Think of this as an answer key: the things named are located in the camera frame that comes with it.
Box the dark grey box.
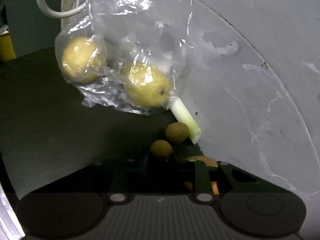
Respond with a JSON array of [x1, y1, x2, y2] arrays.
[[4, 0, 61, 57]]

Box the small brown kiwi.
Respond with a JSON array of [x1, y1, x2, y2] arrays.
[[165, 122, 189, 142], [150, 140, 173, 157]]

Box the yellow apple in bag left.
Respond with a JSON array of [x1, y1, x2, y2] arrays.
[[61, 36, 108, 83]]

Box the yellow apple in bag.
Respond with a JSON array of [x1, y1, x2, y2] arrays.
[[121, 61, 172, 108], [61, 36, 108, 83]]

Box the clear plastic bag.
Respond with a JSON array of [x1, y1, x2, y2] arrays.
[[55, 0, 193, 115]]

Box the yellow apple in bag right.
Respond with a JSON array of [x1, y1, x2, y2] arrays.
[[121, 61, 172, 108]]

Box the yellow cup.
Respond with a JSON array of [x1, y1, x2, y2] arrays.
[[0, 25, 16, 62]]

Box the green leek stalk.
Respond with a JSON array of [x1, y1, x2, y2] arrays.
[[169, 97, 202, 145]]

